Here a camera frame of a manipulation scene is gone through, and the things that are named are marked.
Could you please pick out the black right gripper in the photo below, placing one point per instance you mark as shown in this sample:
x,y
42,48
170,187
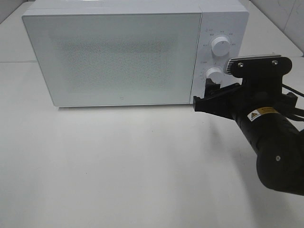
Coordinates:
x,y
257,105

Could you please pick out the white timer knob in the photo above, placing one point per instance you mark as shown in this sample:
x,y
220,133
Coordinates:
x,y
215,74

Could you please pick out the white microwave door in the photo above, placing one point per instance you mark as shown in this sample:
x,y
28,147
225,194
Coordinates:
x,y
105,60

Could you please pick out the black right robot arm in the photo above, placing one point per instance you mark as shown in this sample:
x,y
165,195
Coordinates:
x,y
280,156

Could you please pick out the upper white power knob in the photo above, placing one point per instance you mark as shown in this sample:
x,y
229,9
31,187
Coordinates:
x,y
220,45

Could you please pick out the white microwave oven body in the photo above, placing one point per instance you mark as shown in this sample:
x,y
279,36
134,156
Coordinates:
x,y
218,17

